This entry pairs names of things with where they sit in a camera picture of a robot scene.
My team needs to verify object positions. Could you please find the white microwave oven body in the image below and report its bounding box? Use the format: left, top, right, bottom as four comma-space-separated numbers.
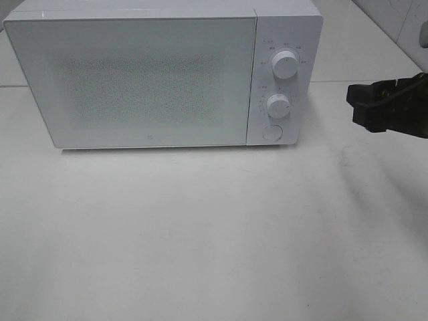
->
3, 1, 323, 149

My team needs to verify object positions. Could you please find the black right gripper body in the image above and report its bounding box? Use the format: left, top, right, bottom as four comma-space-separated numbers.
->
395, 73, 427, 139

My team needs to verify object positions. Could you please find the white adjacent table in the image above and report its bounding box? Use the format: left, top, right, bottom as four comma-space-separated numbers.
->
311, 1, 421, 82

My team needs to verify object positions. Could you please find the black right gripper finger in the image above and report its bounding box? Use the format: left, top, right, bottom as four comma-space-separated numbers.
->
352, 102, 401, 132
346, 80, 397, 107

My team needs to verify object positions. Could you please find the round door release button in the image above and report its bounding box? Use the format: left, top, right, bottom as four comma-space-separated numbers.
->
262, 125, 283, 141

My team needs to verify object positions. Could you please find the white microwave door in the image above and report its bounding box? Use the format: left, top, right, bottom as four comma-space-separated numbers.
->
5, 17, 255, 149

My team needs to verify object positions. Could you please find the white microwave knob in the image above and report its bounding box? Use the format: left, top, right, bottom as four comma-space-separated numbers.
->
266, 94, 291, 119
271, 48, 299, 80

